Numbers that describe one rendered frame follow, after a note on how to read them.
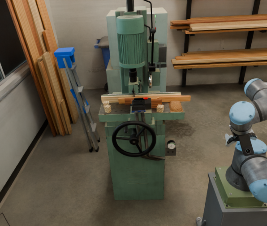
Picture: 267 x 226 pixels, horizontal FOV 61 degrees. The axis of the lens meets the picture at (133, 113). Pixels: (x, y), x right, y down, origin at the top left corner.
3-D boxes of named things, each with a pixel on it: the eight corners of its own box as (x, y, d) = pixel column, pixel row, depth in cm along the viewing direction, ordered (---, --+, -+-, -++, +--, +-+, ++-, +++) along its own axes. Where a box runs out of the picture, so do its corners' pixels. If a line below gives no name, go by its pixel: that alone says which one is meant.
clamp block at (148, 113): (130, 124, 152) (129, 113, 148) (131, 114, 164) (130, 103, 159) (152, 124, 152) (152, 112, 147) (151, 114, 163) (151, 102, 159)
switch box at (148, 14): (147, 36, 174) (146, 14, 166) (146, 33, 183) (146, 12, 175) (155, 36, 174) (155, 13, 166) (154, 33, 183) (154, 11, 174)
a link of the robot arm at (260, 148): (253, 157, 138) (260, 133, 129) (266, 178, 123) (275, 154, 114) (227, 157, 139) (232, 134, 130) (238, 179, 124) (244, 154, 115)
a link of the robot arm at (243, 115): (261, 116, 86) (234, 124, 88) (258, 128, 96) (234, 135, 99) (250, 95, 91) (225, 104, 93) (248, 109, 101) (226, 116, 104)
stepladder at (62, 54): (86, 153, 265) (51, 54, 205) (88, 140, 287) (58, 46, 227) (99, 152, 264) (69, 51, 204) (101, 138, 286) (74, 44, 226)
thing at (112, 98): (101, 102, 175) (101, 97, 173) (102, 101, 177) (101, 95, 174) (180, 100, 172) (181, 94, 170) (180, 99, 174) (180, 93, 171)
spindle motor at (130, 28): (118, 69, 151) (114, 19, 135) (120, 61, 166) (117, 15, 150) (145, 68, 150) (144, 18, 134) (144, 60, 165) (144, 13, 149)
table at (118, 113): (96, 129, 155) (95, 122, 152) (102, 107, 181) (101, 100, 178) (187, 127, 152) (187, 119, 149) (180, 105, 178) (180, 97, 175)
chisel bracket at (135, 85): (128, 95, 165) (128, 84, 160) (129, 87, 177) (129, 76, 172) (139, 95, 164) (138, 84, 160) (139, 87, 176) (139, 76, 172)
